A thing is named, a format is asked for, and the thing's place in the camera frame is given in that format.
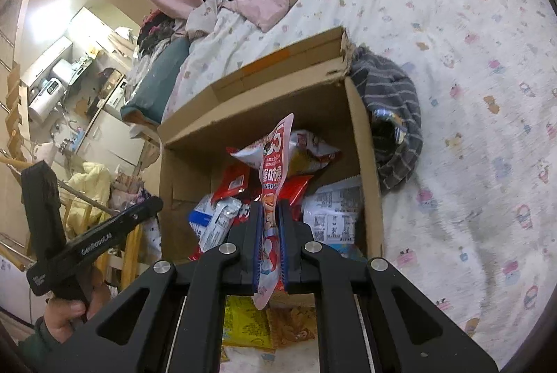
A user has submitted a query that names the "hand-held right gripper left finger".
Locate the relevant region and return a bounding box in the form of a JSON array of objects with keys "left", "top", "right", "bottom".
[{"left": 41, "top": 201, "right": 265, "bottom": 373}]

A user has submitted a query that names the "grey striped cloth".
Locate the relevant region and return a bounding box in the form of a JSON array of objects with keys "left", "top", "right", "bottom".
[{"left": 350, "top": 45, "right": 424, "bottom": 195}]

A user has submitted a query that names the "white cabinet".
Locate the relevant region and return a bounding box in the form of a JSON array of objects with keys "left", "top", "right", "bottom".
[{"left": 83, "top": 108, "right": 145, "bottom": 179}]

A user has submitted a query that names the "pink red snack packet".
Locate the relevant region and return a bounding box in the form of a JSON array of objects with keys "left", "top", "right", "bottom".
[{"left": 251, "top": 112, "right": 297, "bottom": 310}]

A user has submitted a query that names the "person's left forearm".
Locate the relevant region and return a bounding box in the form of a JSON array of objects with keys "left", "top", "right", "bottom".
[{"left": 17, "top": 316, "right": 62, "bottom": 362}]

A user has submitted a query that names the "white floral quilt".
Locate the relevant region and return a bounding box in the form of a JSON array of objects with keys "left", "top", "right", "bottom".
[{"left": 161, "top": 0, "right": 557, "bottom": 369}]

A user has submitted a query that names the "cardboard box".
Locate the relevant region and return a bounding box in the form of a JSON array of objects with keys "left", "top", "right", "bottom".
[{"left": 157, "top": 26, "right": 384, "bottom": 265}]

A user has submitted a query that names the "plain red snack packet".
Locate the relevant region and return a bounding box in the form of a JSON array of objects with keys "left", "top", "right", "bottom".
[{"left": 283, "top": 175, "right": 315, "bottom": 209}]

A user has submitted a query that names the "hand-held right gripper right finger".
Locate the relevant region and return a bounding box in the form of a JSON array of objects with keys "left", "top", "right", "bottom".
[{"left": 278, "top": 199, "right": 499, "bottom": 373}]

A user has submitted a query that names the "yellow cloth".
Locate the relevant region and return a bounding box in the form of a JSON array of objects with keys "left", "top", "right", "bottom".
[{"left": 65, "top": 162, "right": 112, "bottom": 235}]

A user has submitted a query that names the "white kitchen appliance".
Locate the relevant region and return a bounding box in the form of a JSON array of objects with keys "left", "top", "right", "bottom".
[{"left": 28, "top": 62, "right": 77, "bottom": 124}]

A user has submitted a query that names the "person's left hand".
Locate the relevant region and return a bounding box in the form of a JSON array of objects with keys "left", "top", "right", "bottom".
[{"left": 44, "top": 284, "right": 113, "bottom": 343}]

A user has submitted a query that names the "blue yellow snack packet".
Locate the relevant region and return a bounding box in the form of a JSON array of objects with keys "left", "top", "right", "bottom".
[{"left": 373, "top": 109, "right": 408, "bottom": 144}]

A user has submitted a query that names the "pile of dark clothes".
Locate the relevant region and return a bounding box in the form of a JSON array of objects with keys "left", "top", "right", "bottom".
[{"left": 138, "top": 10, "right": 188, "bottom": 52}]

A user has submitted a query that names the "blue white snack bag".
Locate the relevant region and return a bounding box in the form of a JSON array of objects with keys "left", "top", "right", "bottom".
[{"left": 301, "top": 176, "right": 370, "bottom": 261}]

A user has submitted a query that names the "blue white wrapped packet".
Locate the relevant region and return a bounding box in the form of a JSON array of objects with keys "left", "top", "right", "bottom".
[{"left": 188, "top": 197, "right": 243, "bottom": 255}]

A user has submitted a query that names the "wooden rack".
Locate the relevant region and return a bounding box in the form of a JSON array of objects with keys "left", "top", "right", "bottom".
[{"left": 0, "top": 156, "right": 145, "bottom": 292}]

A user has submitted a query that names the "orange brown snack packet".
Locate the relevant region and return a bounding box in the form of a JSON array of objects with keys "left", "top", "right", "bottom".
[{"left": 266, "top": 305, "right": 318, "bottom": 344}]

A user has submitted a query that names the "teal pillow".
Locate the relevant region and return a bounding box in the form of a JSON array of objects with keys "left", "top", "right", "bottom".
[{"left": 121, "top": 37, "right": 192, "bottom": 126}]

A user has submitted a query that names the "red white-label snack packet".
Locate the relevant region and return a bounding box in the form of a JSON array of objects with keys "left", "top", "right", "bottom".
[{"left": 212, "top": 162, "right": 252, "bottom": 204}]

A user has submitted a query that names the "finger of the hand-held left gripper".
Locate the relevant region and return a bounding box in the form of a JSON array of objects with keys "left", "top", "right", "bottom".
[{"left": 116, "top": 196, "right": 165, "bottom": 231}]

